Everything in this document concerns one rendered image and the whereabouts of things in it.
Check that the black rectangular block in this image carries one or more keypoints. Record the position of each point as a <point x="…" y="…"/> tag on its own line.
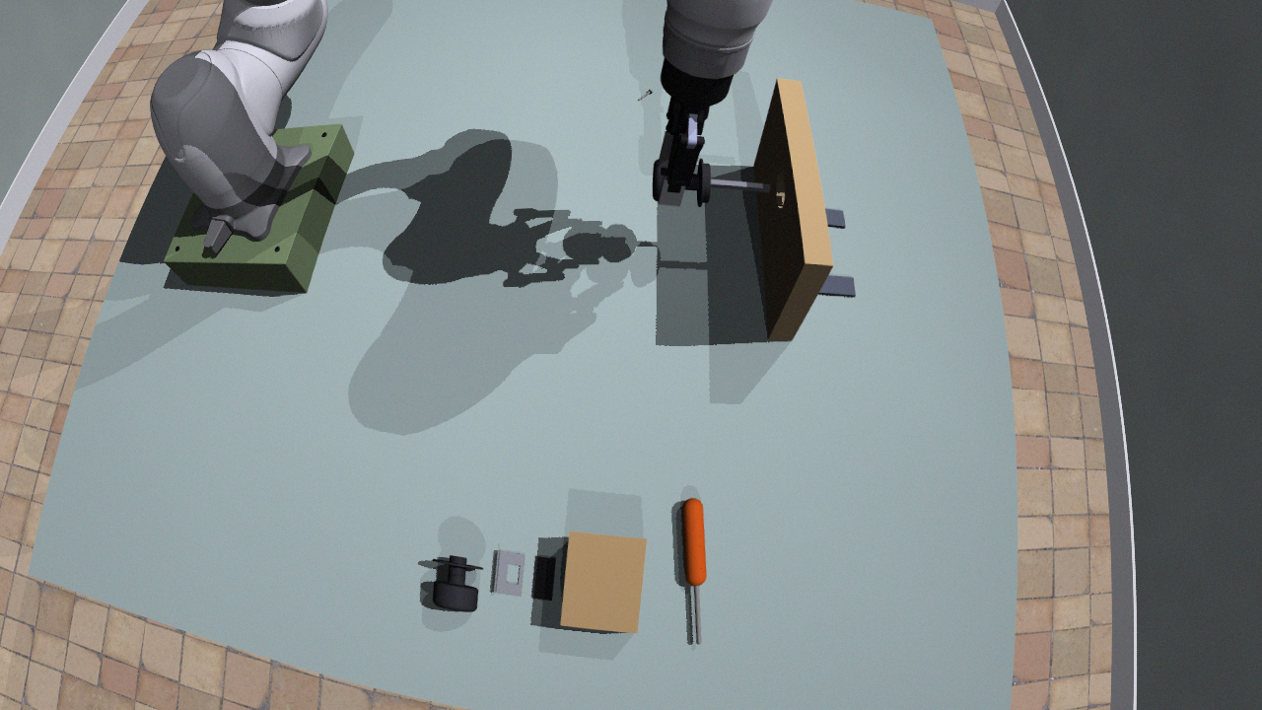
<point x="543" y="578"/>

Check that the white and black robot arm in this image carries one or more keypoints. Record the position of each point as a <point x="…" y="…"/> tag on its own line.
<point x="213" y="111"/>

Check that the tan wooden door panel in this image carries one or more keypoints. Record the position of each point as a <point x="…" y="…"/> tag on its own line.
<point x="795" y="242"/>

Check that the orange-handled screwdriver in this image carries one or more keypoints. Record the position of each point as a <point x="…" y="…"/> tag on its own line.
<point x="694" y="552"/>

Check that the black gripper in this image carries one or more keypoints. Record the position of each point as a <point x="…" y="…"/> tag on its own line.
<point x="689" y="97"/>

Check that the black door knob with metal spindle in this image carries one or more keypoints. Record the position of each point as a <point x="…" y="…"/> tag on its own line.
<point x="703" y="182"/>

